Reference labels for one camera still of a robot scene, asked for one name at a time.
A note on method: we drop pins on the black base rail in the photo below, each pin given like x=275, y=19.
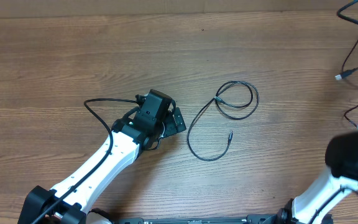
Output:
x=197, y=220

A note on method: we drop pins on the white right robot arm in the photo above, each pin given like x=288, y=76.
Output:
x=336, y=182

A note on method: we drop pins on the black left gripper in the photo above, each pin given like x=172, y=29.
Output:
x=171, y=127

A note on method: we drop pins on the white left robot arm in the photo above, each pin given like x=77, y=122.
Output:
x=71, y=200

